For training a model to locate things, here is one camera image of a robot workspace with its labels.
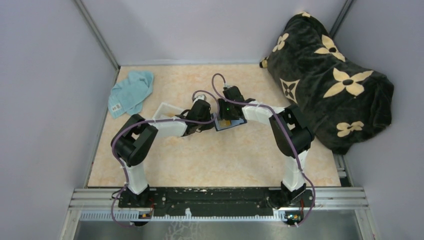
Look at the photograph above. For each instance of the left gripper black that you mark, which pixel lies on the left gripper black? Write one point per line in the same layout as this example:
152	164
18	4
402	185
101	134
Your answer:
209	125

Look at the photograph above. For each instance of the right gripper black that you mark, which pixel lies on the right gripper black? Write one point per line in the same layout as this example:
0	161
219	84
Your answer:
222	104

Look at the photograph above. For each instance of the gold VIP card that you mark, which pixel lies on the gold VIP card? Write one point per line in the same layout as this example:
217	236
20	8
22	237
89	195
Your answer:
225	124

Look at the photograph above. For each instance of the navy blue card holder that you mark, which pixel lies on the navy blue card holder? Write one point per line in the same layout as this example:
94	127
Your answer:
235	123

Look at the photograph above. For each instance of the white plastic card tray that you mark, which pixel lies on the white plastic card tray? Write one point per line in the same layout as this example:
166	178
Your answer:
167	111

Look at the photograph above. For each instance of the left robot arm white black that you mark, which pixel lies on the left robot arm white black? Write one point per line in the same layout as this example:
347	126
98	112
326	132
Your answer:
134	140

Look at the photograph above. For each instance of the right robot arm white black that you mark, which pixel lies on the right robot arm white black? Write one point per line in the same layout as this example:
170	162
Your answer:
292	134

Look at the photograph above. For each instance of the light blue towel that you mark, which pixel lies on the light blue towel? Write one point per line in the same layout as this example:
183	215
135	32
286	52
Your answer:
127	96

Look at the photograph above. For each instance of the black floral blanket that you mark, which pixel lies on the black floral blanket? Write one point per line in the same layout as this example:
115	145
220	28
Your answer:
344	103

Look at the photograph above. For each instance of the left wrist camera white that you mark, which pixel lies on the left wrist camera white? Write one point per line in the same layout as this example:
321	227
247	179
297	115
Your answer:
201	97

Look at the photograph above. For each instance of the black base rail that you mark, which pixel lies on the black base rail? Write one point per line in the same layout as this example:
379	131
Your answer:
213	202

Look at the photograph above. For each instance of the aluminium frame rail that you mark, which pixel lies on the aluminium frame rail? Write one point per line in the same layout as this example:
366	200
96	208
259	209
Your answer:
102	204

